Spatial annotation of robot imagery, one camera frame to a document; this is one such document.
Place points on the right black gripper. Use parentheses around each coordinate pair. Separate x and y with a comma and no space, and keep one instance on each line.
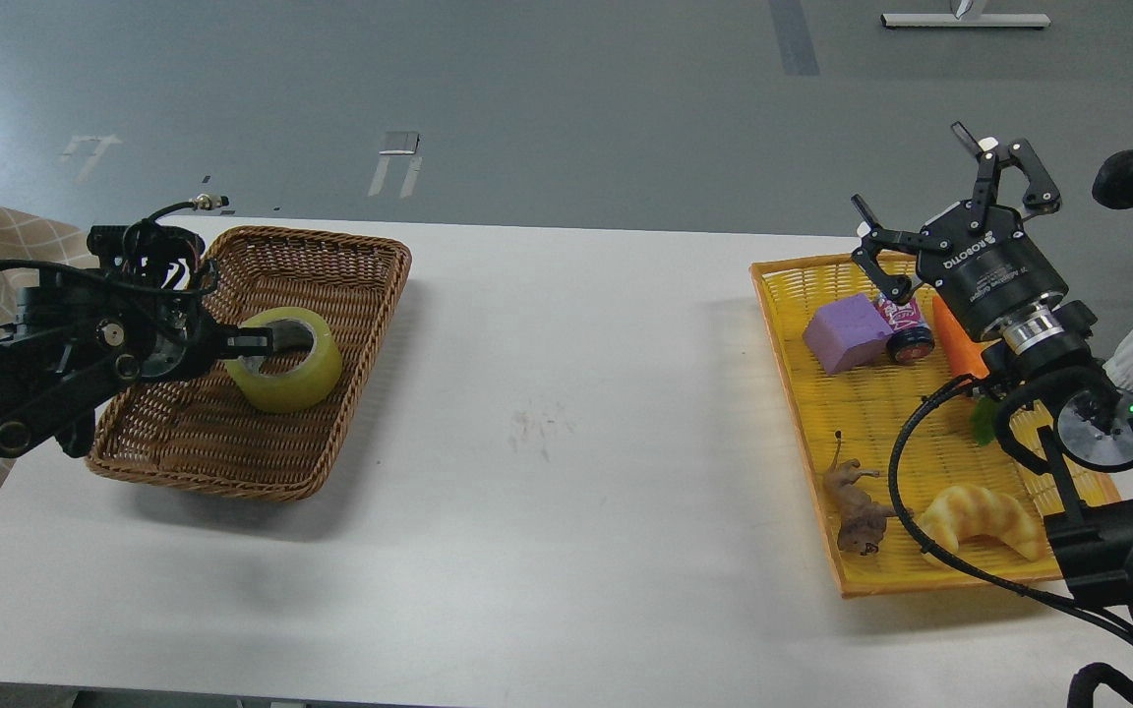
(989,265)

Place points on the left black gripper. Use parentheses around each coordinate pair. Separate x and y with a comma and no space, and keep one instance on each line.
(177,340)

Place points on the yellow tape roll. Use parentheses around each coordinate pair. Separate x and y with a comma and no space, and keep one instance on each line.
(303,385)

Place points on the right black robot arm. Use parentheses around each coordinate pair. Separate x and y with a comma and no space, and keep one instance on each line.
(1058,413)

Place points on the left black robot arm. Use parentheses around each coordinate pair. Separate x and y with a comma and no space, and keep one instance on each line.
(83,335)

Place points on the orange toy carrot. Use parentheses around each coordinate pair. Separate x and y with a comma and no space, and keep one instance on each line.
(964,359)

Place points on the small pink can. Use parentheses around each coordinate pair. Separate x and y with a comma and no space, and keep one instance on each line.
(911,337)

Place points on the brown wicker basket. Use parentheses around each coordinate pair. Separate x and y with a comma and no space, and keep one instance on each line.
(203,436)

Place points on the purple foam block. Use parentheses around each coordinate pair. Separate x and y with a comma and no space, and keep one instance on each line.
(847,333)

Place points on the white stand base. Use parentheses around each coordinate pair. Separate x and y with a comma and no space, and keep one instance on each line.
(965,15)

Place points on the yellow plastic basket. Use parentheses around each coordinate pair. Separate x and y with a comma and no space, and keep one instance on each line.
(866,407)

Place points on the toy croissant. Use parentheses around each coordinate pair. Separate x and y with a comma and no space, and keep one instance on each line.
(963,512)

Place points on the brown toy animal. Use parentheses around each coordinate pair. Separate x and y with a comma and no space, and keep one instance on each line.
(862,522)

